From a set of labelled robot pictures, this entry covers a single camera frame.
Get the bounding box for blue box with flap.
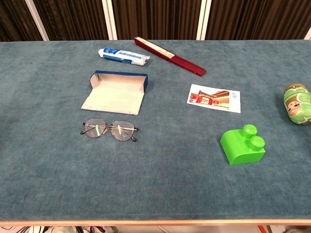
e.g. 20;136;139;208
80;70;149;116

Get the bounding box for thin-framed eyeglasses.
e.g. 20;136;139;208
80;117;140;143

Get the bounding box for dark red folded fan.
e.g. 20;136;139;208
134;36;207;78

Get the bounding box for red building postcard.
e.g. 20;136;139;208
186;83;242;114

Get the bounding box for teal table cloth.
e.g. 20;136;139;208
0;39;311;222

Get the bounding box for white blue toothpaste tube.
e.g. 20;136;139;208
98;47;151;67

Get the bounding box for bright green toy block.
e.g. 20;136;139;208
220;124;267;166

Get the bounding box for dark brown pleated curtain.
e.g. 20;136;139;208
0;0;311;42

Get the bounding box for green painted doll figure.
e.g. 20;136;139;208
283;83;311;125

